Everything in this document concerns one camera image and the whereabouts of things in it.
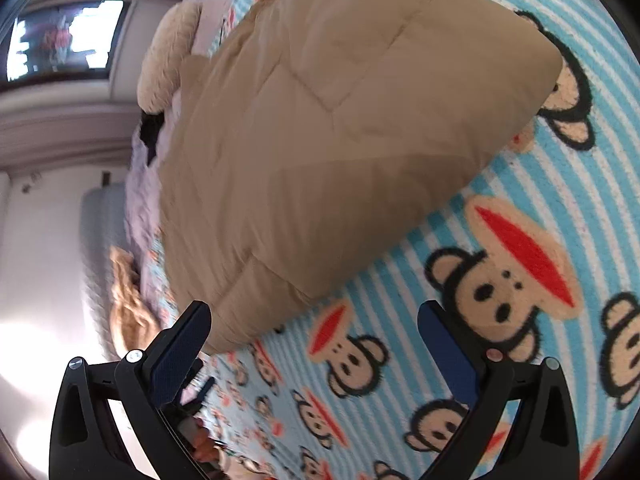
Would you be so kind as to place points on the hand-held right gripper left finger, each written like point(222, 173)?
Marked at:
point(180, 355)

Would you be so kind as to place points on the black cloth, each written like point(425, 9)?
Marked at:
point(150, 132)

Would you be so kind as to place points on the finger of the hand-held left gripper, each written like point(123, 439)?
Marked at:
point(205, 392)

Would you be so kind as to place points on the monkey print striped blanket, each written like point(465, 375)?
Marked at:
point(400, 385)

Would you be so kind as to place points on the round cream cushion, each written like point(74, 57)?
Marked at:
point(165, 60)

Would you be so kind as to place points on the cream striped garment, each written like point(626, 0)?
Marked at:
point(127, 305)

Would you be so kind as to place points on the window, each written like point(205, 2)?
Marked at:
point(90, 30)

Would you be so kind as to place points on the beige puffer jacket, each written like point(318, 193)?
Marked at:
point(325, 135)

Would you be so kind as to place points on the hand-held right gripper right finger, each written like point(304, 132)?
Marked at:
point(450, 350)

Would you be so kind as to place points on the grey padded headboard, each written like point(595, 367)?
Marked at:
point(100, 260)

